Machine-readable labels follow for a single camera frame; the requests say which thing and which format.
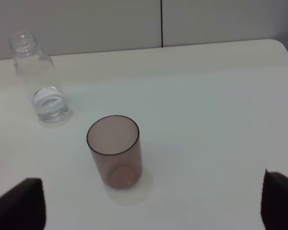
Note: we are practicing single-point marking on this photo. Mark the clear plastic water bottle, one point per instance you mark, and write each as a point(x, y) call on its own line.
point(38, 73)

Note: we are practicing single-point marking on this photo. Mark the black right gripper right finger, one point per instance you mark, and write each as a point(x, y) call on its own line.
point(274, 201)

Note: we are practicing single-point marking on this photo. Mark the pink translucent plastic cup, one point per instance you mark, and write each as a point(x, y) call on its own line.
point(114, 142)

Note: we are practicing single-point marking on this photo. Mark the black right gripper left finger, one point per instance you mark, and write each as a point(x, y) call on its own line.
point(23, 207)

